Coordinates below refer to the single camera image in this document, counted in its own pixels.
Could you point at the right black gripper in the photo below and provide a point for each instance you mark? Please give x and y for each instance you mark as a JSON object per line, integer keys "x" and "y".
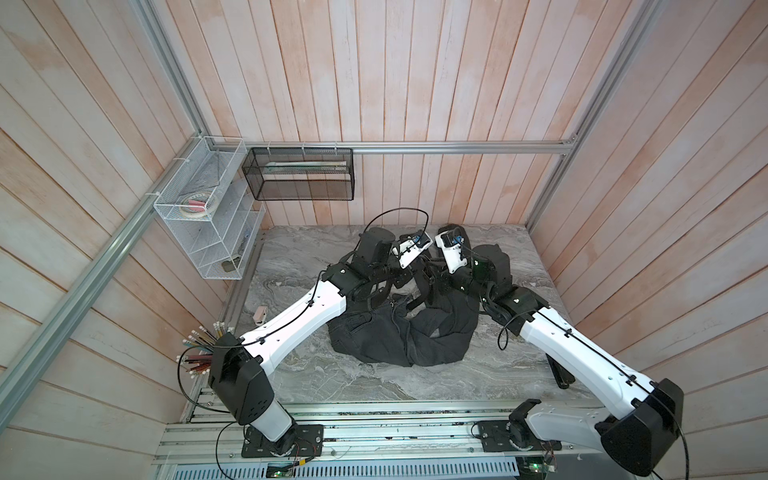
{"x": 447, "y": 278}

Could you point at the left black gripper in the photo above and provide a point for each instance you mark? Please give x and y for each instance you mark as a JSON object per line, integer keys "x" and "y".
{"x": 406, "y": 274}

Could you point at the black leather belt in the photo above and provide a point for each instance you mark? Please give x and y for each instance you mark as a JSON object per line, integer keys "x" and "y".
{"x": 428, "y": 300}

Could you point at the dark grey trousers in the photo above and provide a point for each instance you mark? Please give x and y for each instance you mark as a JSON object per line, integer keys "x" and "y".
{"x": 383, "y": 331}

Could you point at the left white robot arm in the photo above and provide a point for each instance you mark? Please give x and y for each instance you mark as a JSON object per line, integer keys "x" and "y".
{"x": 241, "y": 366}

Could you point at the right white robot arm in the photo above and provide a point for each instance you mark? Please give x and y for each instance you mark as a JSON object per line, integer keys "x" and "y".
{"x": 639, "y": 419}

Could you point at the black flat object on table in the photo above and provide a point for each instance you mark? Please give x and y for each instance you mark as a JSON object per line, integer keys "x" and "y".
{"x": 563, "y": 378}

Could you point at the tape roll in shelf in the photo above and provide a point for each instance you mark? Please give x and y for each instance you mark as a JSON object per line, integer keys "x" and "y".
{"x": 198, "y": 205}

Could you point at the bundle of coloured pencils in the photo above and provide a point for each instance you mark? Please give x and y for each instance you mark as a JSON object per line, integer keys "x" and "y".
{"x": 196, "y": 358}

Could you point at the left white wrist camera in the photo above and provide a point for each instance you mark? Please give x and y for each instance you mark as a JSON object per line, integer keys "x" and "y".
{"x": 409, "y": 246}

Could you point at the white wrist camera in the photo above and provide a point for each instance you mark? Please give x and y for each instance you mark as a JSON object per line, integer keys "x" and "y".
{"x": 452, "y": 244}
{"x": 409, "y": 246}

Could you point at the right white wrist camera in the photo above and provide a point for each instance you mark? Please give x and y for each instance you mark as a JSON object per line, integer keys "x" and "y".
{"x": 452, "y": 244}

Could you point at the black mesh wall basket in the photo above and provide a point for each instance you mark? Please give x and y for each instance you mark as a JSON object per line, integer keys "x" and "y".
{"x": 300, "y": 173}

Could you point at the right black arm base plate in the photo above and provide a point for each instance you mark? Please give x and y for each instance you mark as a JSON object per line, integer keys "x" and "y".
{"x": 507, "y": 436}

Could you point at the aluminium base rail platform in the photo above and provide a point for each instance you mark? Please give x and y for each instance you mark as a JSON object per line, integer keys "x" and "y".
{"x": 469, "y": 439}

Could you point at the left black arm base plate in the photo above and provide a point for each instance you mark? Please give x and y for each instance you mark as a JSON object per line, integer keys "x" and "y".
{"x": 303, "y": 441}

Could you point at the white wire mesh shelf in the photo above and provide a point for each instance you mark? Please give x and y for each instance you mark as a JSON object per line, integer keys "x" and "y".
{"x": 219, "y": 246}

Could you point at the aluminium frame rail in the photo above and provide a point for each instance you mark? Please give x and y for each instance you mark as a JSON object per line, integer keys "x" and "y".
{"x": 454, "y": 107}

